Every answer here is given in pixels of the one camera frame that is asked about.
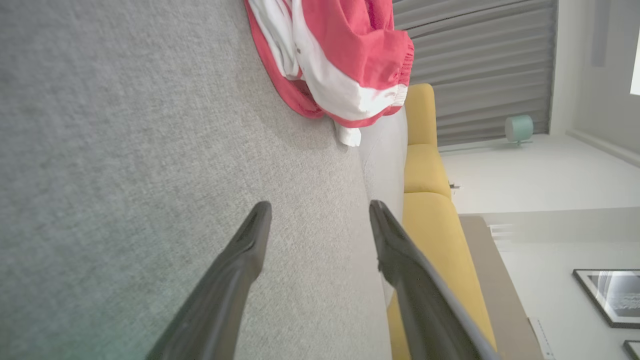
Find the yellow and grey sofa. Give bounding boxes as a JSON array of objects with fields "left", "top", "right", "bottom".
[{"left": 357, "top": 83, "right": 499, "bottom": 360}]

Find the beige low partition wall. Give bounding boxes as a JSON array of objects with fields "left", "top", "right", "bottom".
[{"left": 459, "top": 215, "right": 546, "bottom": 360}]

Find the grey fabric ottoman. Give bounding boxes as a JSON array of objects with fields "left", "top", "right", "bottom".
[{"left": 0, "top": 0, "right": 401, "bottom": 360}]

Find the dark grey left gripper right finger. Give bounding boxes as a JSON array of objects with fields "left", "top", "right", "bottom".
[{"left": 369, "top": 200, "right": 502, "bottom": 360}]

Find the large black framed picture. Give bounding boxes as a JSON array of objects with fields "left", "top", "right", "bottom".
[{"left": 572, "top": 269, "right": 640, "bottom": 330}]

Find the grey pleated curtain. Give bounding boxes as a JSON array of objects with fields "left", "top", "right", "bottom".
[{"left": 392, "top": 0, "right": 559, "bottom": 147}]

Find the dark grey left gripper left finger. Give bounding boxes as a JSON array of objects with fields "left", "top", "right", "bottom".
[{"left": 146, "top": 201, "right": 273, "bottom": 360}]

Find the red and white jersey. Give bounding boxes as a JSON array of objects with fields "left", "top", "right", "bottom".
[{"left": 243, "top": 0, "right": 415, "bottom": 148}]

